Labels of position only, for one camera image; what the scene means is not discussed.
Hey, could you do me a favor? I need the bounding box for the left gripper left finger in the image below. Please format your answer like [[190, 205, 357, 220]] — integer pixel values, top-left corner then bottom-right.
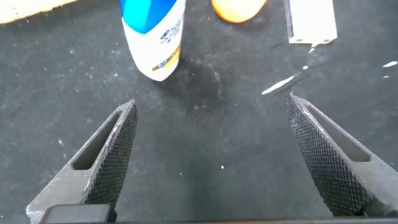
[[26, 99, 139, 223]]

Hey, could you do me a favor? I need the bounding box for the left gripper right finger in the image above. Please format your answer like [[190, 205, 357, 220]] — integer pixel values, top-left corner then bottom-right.
[[285, 91, 398, 218]]

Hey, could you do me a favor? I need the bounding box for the white shampoo bottle blue cap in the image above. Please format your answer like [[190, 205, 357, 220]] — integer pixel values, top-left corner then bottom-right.
[[119, 0, 187, 82]]

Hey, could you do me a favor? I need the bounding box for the printed card box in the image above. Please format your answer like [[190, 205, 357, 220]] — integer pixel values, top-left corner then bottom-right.
[[283, 0, 338, 47]]

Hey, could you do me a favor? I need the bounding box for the orange fruit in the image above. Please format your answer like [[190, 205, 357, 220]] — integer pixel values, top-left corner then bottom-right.
[[211, 0, 268, 24]]

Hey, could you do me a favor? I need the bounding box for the wicker basket with brown handles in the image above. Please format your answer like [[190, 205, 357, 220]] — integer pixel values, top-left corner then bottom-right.
[[0, 0, 78, 25]]

